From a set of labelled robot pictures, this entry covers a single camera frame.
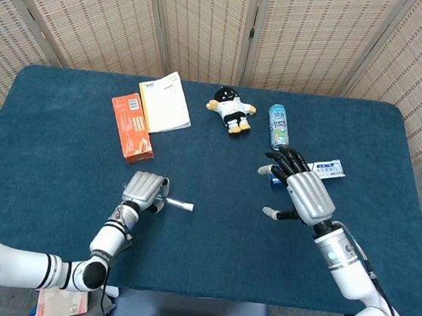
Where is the white notebook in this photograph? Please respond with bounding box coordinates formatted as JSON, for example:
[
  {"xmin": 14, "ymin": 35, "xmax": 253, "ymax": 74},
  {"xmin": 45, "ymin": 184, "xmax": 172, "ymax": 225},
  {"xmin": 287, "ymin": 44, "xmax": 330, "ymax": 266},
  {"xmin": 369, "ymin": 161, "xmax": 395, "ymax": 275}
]
[{"xmin": 133, "ymin": 67, "xmax": 198, "ymax": 139}]

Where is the black and white plush toy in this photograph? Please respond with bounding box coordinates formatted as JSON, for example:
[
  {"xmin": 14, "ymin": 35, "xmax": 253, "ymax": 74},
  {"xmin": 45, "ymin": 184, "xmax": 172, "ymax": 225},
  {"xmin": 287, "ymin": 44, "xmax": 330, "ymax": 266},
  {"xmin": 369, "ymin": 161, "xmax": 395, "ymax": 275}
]
[{"xmin": 202, "ymin": 83, "xmax": 260, "ymax": 138}]

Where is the blue table cloth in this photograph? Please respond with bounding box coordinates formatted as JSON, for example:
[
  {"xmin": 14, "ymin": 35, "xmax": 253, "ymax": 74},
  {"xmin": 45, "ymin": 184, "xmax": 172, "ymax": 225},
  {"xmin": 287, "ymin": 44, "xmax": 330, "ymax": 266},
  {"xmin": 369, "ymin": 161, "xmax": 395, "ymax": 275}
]
[{"xmin": 0, "ymin": 58, "xmax": 422, "ymax": 316}]

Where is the clear glass test tube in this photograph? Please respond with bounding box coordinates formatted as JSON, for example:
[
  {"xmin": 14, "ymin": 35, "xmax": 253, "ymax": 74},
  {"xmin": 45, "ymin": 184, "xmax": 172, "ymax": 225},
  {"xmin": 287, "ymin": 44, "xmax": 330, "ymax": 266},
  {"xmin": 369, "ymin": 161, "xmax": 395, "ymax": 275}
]
[{"xmin": 154, "ymin": 193, "xmax": 189, "ymax": 211}]

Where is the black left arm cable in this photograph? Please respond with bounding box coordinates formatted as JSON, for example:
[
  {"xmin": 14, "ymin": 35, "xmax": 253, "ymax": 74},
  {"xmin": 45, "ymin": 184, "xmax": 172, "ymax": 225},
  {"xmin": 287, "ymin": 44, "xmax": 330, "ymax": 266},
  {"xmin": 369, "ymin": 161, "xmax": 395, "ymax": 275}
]
[{"xmin": 98, "ymin": 230, "xmax": 136, "ymax": 316}]

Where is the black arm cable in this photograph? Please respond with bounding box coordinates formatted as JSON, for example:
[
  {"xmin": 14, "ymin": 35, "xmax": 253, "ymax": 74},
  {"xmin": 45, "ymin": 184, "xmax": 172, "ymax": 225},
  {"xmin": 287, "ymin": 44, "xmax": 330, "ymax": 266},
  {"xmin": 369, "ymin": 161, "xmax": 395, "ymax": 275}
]
[
  {"xmin": 324, "ymin": 220, "xmax": 414, "ymax": 316},
  {"xmin": 98, "ymin": 230, "xmax": 136, "ymax": 316}
]

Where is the woven folding screen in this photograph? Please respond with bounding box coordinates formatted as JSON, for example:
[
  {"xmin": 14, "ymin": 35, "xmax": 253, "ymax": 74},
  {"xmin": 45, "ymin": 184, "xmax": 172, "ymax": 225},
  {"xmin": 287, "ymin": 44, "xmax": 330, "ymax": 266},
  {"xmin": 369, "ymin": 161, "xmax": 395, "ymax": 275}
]
[{"xmin": 0, "ymin": 0, "xmax": 422, "ymax": 191}]

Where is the blue Crest toothpaste box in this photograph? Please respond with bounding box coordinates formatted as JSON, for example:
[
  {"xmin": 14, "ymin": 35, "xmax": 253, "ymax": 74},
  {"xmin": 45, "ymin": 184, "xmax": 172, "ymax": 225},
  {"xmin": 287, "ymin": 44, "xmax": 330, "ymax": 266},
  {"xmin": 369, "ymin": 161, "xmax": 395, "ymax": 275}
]
[{"xmin": 266, "ymin": 151, "xmax": 348, "ymax": 197}]

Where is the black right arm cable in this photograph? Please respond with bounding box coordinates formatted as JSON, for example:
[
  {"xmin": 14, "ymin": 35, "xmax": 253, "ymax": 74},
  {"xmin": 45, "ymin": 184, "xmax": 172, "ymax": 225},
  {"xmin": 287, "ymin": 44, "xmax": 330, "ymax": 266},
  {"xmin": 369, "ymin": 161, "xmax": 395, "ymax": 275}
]
[{"xmin": 324, "ymin": 220, "xmax": 414, "ymax": 316}]

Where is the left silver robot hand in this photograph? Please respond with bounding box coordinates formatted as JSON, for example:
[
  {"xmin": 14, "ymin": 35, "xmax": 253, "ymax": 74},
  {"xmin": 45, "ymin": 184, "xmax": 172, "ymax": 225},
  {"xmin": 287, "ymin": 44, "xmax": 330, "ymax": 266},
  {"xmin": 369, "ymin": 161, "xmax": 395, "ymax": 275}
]
[{"xmin": 120, "ymin": 168, "xmax": 174, "ymax": 217}]

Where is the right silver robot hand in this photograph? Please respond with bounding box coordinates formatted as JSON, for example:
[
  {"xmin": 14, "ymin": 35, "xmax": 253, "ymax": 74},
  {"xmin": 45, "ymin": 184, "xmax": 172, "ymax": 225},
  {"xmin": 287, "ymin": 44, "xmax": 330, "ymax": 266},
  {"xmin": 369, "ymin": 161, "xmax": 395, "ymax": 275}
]
[{"xmin": 252, "ymin": 144, "xmax": 343, "ymax": 230}]

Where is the light blue drink can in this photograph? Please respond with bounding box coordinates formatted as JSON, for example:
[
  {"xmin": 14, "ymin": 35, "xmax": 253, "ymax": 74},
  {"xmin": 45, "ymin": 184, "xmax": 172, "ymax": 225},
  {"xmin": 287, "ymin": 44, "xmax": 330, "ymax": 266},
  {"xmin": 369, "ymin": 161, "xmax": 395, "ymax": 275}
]
[{"xmin": 264, "ymin": 103, "xmax": 294, "ymax": 153}]

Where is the orange cardboard box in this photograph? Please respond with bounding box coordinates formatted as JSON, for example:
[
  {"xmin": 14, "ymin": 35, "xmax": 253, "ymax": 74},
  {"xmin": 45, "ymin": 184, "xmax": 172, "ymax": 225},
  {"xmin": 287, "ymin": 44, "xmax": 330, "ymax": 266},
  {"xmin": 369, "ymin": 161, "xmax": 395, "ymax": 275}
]
[{"xmin": 104, "ymin": 89, "xmax": 162, "ymax": 167}]

